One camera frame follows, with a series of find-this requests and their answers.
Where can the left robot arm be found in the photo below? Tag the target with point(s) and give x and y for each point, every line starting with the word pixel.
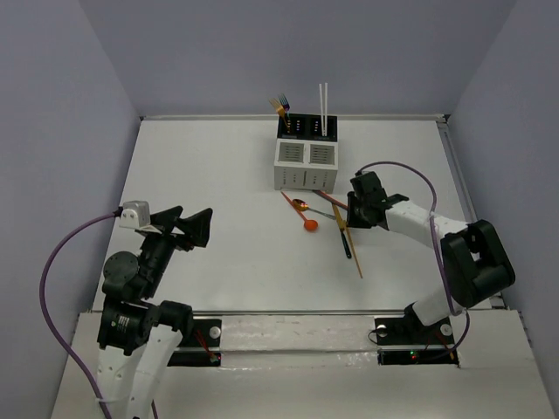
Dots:
pixel 137 338

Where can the black utensil caddy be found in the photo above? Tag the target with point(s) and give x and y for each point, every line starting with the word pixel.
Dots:
pixel 307 127

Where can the orange red chopstick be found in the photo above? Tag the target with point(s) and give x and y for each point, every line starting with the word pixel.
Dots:
pixel 330 199

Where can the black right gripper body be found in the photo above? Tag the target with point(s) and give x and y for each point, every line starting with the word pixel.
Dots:
pixel 356 216

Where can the aluminium table rail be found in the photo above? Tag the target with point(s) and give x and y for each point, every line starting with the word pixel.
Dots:
pixel 466 203

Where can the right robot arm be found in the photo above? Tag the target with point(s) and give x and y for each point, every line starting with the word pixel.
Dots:
pixel 471 258

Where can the gold metal spoon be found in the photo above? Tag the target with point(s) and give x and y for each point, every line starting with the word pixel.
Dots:
pixel 304 207

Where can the iridescent rainbow metal fork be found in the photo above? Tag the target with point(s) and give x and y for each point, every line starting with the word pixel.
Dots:
pixel 285 105

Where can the amber plastic fork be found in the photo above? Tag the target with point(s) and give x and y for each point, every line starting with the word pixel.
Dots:
pixel 279 110

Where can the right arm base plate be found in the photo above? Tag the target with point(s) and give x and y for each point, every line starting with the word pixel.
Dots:
pixel 398 346

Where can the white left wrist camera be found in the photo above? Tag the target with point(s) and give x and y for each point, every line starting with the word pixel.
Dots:
pixel 134 215

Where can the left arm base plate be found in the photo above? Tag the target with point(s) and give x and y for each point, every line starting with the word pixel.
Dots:
pixel 194 345

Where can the white utensil caddy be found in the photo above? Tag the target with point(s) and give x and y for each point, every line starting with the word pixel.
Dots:
pixel 305 165

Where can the yellow black handled knife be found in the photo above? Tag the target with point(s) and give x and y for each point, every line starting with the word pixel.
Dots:
pixel 341 227

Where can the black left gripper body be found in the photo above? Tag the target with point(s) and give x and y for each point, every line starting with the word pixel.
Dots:
pixel 168 232

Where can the orange plastic spoon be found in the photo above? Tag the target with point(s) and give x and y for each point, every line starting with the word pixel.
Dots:
pixel 309 224

